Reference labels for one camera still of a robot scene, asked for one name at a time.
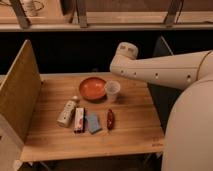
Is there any translucent ceramic cup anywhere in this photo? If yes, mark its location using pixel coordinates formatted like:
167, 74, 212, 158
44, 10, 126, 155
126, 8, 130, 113
104, 81, 121, 102

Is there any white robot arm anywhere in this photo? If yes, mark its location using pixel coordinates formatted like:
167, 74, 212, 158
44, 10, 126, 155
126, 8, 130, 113
110, 42, 213, 171

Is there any orange ceramic bowl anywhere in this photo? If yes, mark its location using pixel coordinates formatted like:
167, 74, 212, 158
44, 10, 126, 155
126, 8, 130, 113
79, 77, 106, 101

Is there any blue sponge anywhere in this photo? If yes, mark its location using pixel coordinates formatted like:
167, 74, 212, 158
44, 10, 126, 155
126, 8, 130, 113
86, 114, 101, 134

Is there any red white small box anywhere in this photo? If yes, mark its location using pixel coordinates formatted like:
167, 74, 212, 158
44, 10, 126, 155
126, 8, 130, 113
74, 108, 85, 133

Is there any white bottle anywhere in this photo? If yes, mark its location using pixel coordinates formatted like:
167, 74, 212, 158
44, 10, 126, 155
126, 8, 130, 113
57, 96, 79, 127

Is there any grey right side panel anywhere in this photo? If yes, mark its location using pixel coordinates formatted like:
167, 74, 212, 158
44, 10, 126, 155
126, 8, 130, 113
153, 36, 173, 57

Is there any wooden side panel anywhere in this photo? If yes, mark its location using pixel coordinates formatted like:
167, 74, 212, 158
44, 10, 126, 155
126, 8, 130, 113
0, 39, 43, 171

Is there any wooden shelf with posts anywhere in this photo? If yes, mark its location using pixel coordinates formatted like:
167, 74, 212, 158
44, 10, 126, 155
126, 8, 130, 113
0, 0, 213, 32

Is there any white container on shelf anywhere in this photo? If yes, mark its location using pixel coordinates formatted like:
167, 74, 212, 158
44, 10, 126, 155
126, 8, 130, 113
23, 0, 37, 17

